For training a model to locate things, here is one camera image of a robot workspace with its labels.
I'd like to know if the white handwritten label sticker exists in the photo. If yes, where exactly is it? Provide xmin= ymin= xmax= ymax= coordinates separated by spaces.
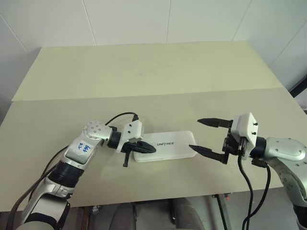
xmin=76 ymin=140 xmax=93 ymax=155

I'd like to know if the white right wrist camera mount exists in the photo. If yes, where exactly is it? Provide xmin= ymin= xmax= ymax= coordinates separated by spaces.
xmin=231 ymin=112 xmax=259 ymax=159

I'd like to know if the black metal frame under table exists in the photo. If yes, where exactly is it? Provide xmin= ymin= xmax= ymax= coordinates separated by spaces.
xmin=211 ymin=193 xmax=231 ymax=230

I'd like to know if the white rectangular Unitree box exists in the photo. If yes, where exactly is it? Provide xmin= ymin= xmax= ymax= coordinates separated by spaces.
xmin=133 ymin=130 xmax=199 ymax=163

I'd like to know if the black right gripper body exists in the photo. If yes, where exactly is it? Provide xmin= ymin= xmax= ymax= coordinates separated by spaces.
xmin=222 ymin=119 xmax=243 ymax=159

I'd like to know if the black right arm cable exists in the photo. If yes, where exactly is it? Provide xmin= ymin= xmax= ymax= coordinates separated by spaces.
xmin=237 ymin=143 xmax=254 ymax=230
xmin=246 ymin=160 xmax=272 ymax=230

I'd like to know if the black background frame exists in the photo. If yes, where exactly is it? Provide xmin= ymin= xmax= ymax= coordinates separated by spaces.
xmin=289 ymin=76 xmax=307 ymax=113

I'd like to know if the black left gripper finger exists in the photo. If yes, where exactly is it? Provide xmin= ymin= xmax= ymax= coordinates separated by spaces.
xmin=136 ymin=140 xmax=154 ymax=149
xmin=133 ymin=147 xmax=157 ymax=154

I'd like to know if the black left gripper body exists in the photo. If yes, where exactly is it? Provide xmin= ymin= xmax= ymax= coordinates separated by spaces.
xmin=121 ymin=141 xmax=139 ymax=168

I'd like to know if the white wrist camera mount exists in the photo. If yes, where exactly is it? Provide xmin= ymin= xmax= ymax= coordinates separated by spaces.
xmin=231 ymin=112 xmax=259 ymax=159
xmin=117 ymin=119 xmax=144 ymax=153

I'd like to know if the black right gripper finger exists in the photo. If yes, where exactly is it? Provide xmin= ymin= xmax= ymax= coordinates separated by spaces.
xmin=189 ymin=144 xmax=229 ymax=165
xmin=196 ymin=117 xmax=233 ymax=129

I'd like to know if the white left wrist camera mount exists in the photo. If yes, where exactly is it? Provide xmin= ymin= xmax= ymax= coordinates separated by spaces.
xmin=117 ymin=119 xmax=144 ymax=153

